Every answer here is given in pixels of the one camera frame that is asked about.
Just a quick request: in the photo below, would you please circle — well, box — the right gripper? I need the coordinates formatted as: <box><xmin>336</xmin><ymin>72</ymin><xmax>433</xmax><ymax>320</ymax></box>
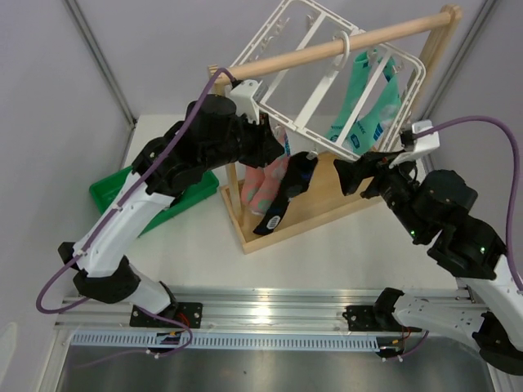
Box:
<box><xmin>332</xmin><ymin>149</ymin><xmax>427</xmax><ymax>242</ymax></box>

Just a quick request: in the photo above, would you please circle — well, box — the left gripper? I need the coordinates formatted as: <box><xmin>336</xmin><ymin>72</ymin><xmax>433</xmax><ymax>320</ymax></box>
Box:
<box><xmin>200</xmin><ymin>108</ymin><xmax>285</xmax><ymax>173</ymax></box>

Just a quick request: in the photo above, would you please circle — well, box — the pink sock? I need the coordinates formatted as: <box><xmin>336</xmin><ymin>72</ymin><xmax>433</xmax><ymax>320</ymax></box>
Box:
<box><xmin>249</xmin><ymin>125</ymin><xmax>291</xmax><ymax>215</ymax></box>
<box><xmin>240</xmin><ymin>166</ymin><xmax>265</xmax><ymax>206</ymax></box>

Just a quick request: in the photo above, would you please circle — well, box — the black sock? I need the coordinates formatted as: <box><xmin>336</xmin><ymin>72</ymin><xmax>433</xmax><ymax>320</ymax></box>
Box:
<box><xmin>253</xmin><ymin>151</ymin><xmax>319</xmax><ymax>236</ymax></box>

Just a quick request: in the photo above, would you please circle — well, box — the white plastic clip hanger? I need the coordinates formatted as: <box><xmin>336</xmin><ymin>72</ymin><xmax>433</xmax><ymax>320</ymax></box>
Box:
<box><xmin>232</xmin><ymin>1</ymin><xmax>427</xmax><ymax>161</ymax></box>

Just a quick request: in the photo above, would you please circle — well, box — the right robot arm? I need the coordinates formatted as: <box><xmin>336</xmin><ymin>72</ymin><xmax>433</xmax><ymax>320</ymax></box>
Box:
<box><xmin>333</xmin><ymin>152</ymin><xmax>522</xmax><ymax>376</ymax></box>

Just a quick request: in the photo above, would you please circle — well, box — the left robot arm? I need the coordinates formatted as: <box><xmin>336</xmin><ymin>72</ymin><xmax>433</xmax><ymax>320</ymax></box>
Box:
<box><xmin>59</xmin><ymin>94</ymin><xmax>284</xmax><ymax>327</ymax></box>

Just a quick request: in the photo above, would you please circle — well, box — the left green blue sock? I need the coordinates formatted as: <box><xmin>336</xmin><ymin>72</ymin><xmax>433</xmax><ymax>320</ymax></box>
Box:
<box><xmin>325</xmin><ymin>51</ymin><xmax>378</xmax><ymax>142</ymax></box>

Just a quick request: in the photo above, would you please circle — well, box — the green blue sock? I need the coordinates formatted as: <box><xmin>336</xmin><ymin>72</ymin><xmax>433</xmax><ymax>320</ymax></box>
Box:
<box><xmin>343</xmin><ymin>57</ymin><xmax>401</xmax><ymax>154</ymax></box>
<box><xmin>325</xmin><ymin>51</ymin><xmax>378</xmax><ymax>142</ymax></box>

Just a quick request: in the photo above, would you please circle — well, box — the wooden hanging rack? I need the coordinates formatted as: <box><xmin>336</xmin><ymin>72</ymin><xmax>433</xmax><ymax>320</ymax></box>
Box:
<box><xmin>215</xmin><ymin>1</ymin><xmax>462</xmax><ymax>253</ymax></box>

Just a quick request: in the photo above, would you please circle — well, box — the right green blue sock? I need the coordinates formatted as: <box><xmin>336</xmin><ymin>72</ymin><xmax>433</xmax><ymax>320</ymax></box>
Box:
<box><xmin>343</xmin><ymin>57</ymin><xmax>401</xmax><ymax>154</ymax></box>

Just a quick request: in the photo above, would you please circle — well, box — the green plastic bin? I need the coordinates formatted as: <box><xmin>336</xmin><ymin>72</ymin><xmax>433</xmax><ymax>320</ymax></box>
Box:
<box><xmin>89</xmin><ymin>166</ymin><xmax>219</xmax><ymax>235</ymax></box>

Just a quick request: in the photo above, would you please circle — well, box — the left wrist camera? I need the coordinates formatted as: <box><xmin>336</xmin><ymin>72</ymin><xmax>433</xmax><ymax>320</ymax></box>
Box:
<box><xmin>229</xmin><ymin>79</ymin><xmax>268</xmax><ymax>125</ymax></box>

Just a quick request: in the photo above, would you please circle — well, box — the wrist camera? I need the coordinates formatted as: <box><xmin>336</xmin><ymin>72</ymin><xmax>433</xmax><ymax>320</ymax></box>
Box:
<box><xmin>229</xmin><ymin>79</ymin><xmax>268</xmax><ymax>125</ymax></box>
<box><xmin>389</xmin><ymin>120</ymin><xmax>440</xmax><ymax>168</ymax></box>

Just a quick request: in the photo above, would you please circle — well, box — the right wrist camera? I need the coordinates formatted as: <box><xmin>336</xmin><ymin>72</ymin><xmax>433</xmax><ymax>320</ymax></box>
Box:
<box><xmin>389</xmin><ymin>120</ymin><xmax>440</xmax><ymax>168</ymax></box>

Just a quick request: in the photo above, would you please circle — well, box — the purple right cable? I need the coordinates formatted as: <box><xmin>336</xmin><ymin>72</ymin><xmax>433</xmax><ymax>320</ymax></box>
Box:
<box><xmin>424</xmin><ymin>116</ymin><xmax>523</xmax><ymax>293</ymax></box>

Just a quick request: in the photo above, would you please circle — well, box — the purple cable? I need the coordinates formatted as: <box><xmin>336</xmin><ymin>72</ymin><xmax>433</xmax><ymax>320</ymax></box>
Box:
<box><xmin>424</xmin><ymin>116</ymin><xmax>523</xmax><ymax>293</ymax></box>
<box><xmin>35</xmin><ymin>67</ymin><xmax>236</xmax><ymax>314</ymax></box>

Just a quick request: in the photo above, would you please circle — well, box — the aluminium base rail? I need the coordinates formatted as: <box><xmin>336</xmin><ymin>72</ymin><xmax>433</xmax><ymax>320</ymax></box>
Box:
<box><xmin>55</xmin><ymin>285</ymin><xmax>487</xmax><ymax>336</ymax></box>

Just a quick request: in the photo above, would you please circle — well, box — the white slotted cable duct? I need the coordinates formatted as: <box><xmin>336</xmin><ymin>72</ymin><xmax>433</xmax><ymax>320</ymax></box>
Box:
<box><xmin>71</xmin><ymin>331</ymin><xmax>380</xmax><ymax>352</ymax></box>

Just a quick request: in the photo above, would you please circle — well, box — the aluminium frame post right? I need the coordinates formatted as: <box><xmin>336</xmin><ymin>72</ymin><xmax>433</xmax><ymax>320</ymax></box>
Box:
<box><xmin>415</xmin><ymin>1</ymin><xmax>502</xmax><ymax>119</ymax></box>

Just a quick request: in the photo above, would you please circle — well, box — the aluminium frame post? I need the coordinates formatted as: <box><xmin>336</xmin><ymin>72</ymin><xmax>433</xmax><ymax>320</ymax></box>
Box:
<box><xmin>415</xmin><ymin>1</ymin><xmax>502</xmax><ymax>119</ymax></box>
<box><xmin>62</xmin><ymin>0</ymin><xmax>137</xmax><ymax>130</ymax></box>

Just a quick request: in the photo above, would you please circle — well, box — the aluminium frame post left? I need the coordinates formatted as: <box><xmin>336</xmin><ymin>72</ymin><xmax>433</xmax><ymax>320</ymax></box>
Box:
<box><xmin>62</xmin><ymin>0</ymin><xmax>137</xmax><ymax>130</ymax></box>

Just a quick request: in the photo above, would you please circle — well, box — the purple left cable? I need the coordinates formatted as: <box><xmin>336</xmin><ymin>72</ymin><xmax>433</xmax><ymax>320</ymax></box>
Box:
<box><xmin>35</xmin><ymin>67</ymin><xmax>236</xmax><ymax>314</ymax></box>

